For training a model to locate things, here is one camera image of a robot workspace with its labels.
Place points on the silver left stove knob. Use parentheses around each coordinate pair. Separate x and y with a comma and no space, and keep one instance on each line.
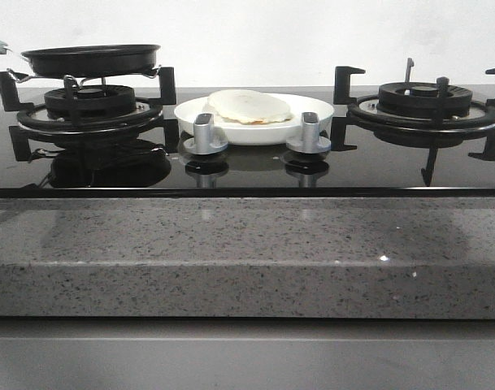
(207,139)

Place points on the black right gas burner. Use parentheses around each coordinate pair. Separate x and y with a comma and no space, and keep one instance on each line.
(420,99)

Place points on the black glass gas cooktop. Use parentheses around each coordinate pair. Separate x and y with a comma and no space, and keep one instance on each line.
(362,163)

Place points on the black right pan support grate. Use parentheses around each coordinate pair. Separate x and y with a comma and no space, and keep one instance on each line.
(432,134)

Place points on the black left gas burner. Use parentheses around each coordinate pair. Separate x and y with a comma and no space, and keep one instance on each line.
(92,102)

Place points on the fried egg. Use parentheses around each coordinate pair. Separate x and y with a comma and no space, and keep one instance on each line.
(245,106)

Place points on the grey cabinet front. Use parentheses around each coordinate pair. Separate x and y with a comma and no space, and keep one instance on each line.
(246,354)

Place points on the black frying pan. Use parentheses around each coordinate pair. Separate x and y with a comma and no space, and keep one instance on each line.
(92,60)

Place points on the silver stove knob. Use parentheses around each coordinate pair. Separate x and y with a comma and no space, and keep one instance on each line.
(309,141)
(207,139)

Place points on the silver right stove knob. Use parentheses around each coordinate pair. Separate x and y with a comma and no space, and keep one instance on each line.
(309,141)

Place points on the black gas burner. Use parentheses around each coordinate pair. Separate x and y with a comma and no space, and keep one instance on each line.
(92,102)
(420,99)

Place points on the white round plate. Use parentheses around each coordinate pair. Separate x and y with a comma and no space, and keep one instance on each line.
(258,134)

